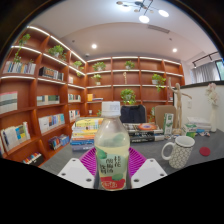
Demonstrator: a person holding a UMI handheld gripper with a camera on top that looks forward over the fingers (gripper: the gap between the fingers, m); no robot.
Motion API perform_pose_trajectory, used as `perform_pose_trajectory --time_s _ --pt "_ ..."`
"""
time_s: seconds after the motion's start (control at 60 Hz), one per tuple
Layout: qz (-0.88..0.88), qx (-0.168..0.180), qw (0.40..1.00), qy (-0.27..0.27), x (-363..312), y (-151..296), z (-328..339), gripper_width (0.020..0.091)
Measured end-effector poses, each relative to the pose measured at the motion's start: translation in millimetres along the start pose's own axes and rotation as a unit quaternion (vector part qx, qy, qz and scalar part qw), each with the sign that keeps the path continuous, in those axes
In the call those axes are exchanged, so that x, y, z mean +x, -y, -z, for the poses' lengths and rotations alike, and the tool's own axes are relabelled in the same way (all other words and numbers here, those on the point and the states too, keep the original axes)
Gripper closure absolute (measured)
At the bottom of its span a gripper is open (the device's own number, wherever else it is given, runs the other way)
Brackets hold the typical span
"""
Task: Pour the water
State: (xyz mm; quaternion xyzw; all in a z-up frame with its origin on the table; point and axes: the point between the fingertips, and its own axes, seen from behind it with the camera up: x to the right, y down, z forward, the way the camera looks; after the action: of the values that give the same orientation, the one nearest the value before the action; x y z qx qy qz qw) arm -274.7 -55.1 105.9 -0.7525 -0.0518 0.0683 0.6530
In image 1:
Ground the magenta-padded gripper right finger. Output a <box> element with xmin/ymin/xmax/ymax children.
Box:
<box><xmin>128</xmin><ymin>146</ymin><xmax>168</xmax><ymax>190</ymax></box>

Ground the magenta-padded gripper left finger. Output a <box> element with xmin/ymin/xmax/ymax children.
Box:
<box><xmin>57</xmin><ymin>147</ymin><xmax>99</xmax><ymax>190</ymax></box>

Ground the clear drink bottle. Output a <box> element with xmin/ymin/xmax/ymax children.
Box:
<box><xmin>93</xmin><ymin>101</ymin><xmax>131</xmax><ymax>192</ymax></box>

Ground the white mug with triangle pattern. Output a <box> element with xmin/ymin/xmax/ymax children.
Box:
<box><xmin>161</xmin><ymin>135</ymin><xmax>196</xmax><ymax>170</ymax></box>

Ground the stack of colourful books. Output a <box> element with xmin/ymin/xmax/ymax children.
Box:
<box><xmin>69</xmin><ymin>116</ymin><xmax>104</xmax><ymax>152</ymax></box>

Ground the tall green and white carton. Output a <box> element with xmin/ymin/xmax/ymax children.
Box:
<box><xmin>162</xmin><ymin>112</ymin><xmax>175</xmax><ymax>135</ymax></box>

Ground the green and white box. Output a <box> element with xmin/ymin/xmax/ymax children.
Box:
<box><xmin>181</xmin><ymin>123</ymin><xmax>198</xmax><ymax>139</ymax></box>

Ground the tan chair back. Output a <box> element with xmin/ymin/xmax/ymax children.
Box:
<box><xmin>154</xmin><ymin>105</ymin><xmax>178</xmax><ymax>129</ymax></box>

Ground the flat round red coaster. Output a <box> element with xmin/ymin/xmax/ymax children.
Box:
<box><xmin>199</xmin><ymin>146</ymin><xmax>212</xmax><ymax>157</ymax></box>

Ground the dark office chair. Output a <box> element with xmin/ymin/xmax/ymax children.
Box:
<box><xmin>119</xmin><ymin>104</ymin><xmax>148</xmax><ymax>124</ymax></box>

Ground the white vase with pale flowers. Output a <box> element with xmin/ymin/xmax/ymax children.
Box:
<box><xmin>204</xmin><ymin>83</ymin><xmax>221</xmax><ymax>133</ymax></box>

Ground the brown wooden shelf unit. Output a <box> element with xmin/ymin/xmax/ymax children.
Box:
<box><xmin>0</xmin><ymin>25</ymin><xmax>186</xmax><ymax>166</ymax></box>

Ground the grey curtain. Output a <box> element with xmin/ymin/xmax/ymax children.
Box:
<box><xmin>193</xmin><ymin>61</ymin><xmax>221</xmax><ymax>84</ymax></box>

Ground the window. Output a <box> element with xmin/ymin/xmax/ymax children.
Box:
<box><xmin>214</xmin><ymin>59</ymin><xmax>224</xmax><ymax>81</ymax></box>

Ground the ceiling air vent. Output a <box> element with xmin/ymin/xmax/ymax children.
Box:
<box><xmin>147</xmin><ymin>24</ymin><xmax>171</xmax><ymax>34</ymax></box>

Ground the branched ceiling lamp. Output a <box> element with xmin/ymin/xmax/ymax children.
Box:
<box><xmin>115</xmin><ymin>0</ymin><xmax>170</xmax><ymax>24</ymax></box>

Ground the black ceiling track light rail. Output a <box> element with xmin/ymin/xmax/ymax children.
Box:
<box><xmin>191</xmin><ymin>50</ymin><xmax>221</xmax><ymax>68</ymax></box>

